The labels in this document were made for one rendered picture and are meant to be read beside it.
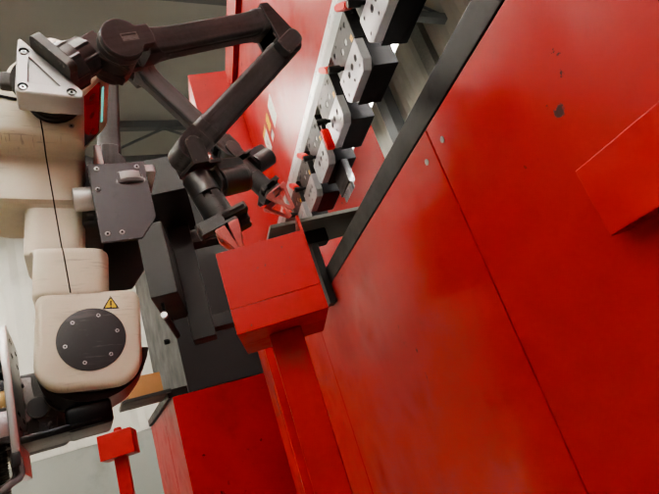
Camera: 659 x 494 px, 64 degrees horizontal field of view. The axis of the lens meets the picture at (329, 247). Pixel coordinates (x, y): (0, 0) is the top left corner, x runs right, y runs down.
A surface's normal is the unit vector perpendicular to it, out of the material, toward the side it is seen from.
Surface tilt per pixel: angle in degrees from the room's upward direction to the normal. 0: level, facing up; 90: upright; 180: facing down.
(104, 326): 90
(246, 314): 90
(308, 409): 90
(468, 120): 90
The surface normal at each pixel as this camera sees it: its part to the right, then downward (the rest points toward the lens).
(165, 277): 0.13, -0.37
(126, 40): 0.55, -0.26
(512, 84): -0.93, 0.22
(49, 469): 0.38, -0.42
